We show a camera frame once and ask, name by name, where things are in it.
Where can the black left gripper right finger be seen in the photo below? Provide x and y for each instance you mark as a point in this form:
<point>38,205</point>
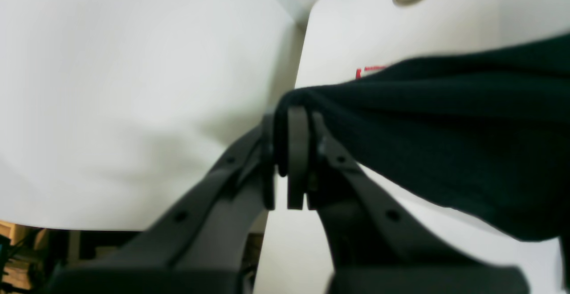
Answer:
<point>376,245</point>

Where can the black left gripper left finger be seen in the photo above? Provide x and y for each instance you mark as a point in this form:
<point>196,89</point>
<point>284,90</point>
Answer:
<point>197,246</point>

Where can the black T-shirt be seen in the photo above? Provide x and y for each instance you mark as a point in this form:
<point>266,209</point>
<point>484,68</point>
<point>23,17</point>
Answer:
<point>485,133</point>

